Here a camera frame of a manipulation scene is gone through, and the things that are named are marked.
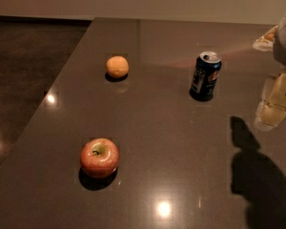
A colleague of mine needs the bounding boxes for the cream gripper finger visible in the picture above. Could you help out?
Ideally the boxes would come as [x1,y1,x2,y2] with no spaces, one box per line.
[253,26,277,52]
[255,69,286,132]

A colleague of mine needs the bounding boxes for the red apple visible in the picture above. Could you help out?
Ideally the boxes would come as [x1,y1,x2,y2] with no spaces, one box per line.
[80,138,120,178]

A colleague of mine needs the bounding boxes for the blue Pepsi soda can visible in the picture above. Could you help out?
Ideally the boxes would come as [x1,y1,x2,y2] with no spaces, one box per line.
[190,51,221,101]

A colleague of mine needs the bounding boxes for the orange fruit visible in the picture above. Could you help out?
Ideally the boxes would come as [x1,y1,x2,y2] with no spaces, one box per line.
[106,56,129,78]

